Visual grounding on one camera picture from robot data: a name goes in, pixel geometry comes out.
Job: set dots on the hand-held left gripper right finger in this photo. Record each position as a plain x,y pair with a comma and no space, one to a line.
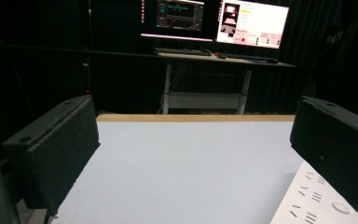
338,149

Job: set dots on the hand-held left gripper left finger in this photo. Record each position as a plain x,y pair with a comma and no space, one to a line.
54,146

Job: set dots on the white board with dark marks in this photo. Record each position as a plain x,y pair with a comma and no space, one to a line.
312,199

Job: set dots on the black curtain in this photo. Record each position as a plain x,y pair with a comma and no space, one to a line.
43,46

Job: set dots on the white mat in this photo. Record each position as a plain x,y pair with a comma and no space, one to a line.
183,171

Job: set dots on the desk with white legs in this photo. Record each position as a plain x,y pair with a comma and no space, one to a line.
205,99

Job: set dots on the computer monitor with white screen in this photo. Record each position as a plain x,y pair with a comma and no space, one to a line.
254,23

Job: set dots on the black keyboard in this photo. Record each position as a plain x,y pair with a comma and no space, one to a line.
181,51

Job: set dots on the computer monitor with dark screen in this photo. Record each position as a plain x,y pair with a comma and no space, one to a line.
180,18

